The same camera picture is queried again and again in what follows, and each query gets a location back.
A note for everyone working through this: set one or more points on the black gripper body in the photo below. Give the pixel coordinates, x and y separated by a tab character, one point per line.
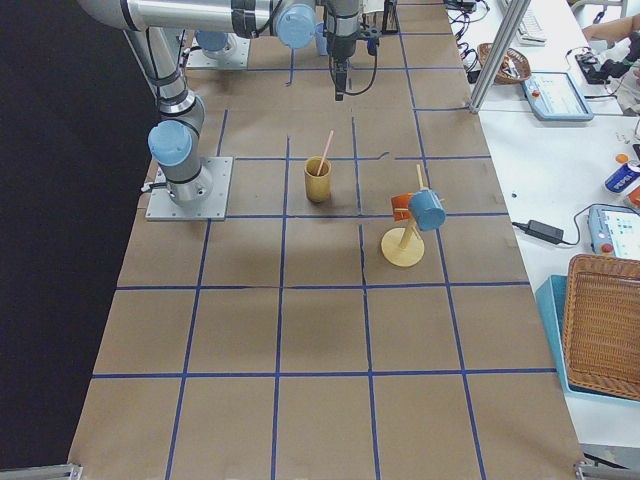
342	46

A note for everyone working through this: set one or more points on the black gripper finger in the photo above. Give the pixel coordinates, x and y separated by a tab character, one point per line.
339	81

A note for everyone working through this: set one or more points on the light blue plastic cup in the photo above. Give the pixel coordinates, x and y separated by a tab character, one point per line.
320	40

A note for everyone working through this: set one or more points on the bamboo wooden cup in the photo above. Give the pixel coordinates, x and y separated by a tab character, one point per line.
317	177

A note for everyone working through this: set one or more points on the orange cup on stand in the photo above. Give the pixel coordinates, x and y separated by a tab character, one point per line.
400	207

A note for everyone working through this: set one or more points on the blue cup on stand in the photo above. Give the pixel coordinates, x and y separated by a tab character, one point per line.
426	208

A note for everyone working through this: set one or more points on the person's hand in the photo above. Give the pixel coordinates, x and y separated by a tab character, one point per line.
612	31

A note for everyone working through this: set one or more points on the dark wicker basket with tools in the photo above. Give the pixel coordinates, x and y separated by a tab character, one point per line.
514	67

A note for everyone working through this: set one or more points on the wooden mug tree stand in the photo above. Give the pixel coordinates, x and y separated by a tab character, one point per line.
404	247

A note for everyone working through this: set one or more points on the blue teach pendant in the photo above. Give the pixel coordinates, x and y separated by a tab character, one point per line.
554	96

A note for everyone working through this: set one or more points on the black power adapter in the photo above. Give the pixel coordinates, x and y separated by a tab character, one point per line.
544	232

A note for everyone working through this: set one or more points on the blue drink can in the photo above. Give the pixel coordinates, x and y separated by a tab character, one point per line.
623	177

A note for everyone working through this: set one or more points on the light blue tray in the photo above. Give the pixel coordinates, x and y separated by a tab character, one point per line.
550	299

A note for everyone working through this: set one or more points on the large wicker tray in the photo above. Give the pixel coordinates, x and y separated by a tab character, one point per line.
600	337

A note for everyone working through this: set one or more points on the aluminium frame post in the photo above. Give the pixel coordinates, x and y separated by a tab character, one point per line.
501	43

